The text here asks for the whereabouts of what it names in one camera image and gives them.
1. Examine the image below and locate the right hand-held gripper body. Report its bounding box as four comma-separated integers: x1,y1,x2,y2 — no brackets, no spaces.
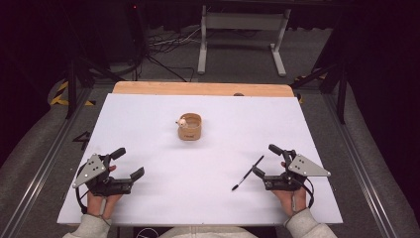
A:
262,149,332,192

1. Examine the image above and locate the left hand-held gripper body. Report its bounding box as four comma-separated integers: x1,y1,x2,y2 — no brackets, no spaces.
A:
72,153,134,196

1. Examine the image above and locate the black pen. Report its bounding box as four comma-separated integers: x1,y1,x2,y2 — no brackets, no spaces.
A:
231,155,265,192

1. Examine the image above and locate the wooden pen holder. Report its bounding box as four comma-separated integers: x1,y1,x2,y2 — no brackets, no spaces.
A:
177,112,203,142

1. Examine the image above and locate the person's left hand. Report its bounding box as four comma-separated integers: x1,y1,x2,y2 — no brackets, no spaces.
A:
86,164,124,219

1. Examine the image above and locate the person's right hand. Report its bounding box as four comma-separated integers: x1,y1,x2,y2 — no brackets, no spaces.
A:
271,161,308,217

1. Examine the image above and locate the black tape floor mark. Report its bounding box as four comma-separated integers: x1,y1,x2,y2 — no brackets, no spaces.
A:
72,131,92,152

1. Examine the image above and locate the white table board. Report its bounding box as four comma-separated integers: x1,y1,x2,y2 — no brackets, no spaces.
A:
56,92,344,227

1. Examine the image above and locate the black tripod stand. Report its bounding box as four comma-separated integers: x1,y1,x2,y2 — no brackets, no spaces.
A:
63,56,127,120
290,59,348,125

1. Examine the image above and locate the yellow black floor tape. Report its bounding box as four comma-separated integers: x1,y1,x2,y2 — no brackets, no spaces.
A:
49,80,97,107

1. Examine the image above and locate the wooden table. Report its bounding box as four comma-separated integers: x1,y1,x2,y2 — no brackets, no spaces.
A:
112,81,295,98

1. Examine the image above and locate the left hand-held gripper cable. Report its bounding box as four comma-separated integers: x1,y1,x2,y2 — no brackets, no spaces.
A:
74,187,89,214

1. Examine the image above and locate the hand-held gripper cable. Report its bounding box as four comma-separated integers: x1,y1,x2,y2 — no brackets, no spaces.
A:
298,177,315,209
74,187,89,214

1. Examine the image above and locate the right hand-held gripper cable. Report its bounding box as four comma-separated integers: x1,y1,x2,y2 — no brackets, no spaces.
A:
298,177,315,209

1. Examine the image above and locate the aluminium floor rail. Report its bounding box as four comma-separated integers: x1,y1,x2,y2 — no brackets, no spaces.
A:
0,88,94,238
321,93,401,238

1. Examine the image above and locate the bundle of floor cables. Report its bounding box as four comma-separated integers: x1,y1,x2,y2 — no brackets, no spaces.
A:
145,26,203,83

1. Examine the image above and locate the grey metal desk frame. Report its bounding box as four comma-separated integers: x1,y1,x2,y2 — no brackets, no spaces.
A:
197,4,292,77

